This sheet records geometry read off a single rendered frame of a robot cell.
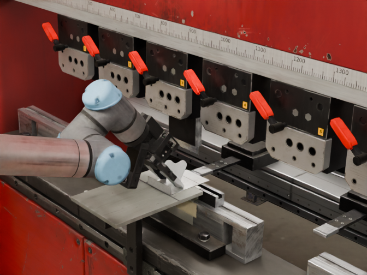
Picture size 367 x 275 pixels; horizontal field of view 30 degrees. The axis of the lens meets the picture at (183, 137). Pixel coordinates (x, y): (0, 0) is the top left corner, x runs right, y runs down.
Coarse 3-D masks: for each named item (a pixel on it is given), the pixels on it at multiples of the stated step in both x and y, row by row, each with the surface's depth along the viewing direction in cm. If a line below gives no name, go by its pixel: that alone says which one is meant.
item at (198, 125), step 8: (176, 120) 169; (184, 120) 167; (192, 120) 164; (176, 128) 170; (184, 128) 168; (192, 128) 165; (200, 128) 165; (176, 136) 171; (184, 136) 168; (192, 136) 166; (200, 136) 166; (184, 144) 170; (192, 144) 167; (200, 144) 167
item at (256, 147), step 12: (228, 144) 187; (252, 144) 186; (264, 144) 186; (228, 156) 187; (240, 156) 183; (252, 156) 181; (264, 156) 183; (204, 168) 178; (216, 168) 178; (252, 168) 181
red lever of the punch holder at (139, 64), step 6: (132, 54) 165; (138, 54) 166; (132, 60) 165; (138, 60) 164; (138, 66) 164; (144, 66) 164; (144, 72) 164; (144, 78) 164; (150, 78) 163; (156, 78) 164; (144, 84) 163; (150, 84) 163
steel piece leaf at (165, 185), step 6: (150, 180) 169; (156, 180) 167; (162, 180) 171; (168, 180) 172; (186, 180) 172; (156, 186) 167; (162, 186) 165; (168, 186) 168; (174, 186) 168; (186, 186) 169; (192, 186) 169; (168, 192) 164; (174, 192) 165
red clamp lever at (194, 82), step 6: (186, 72) 151; (192, 72) 152; (186, 78) 151; (192, 78) 151; (192, 84) 150; (198, 84) 150; (198, 90) 150; (204, 90) 151; (204, 96) 150; (204, 102) 148; (210, 102) 149
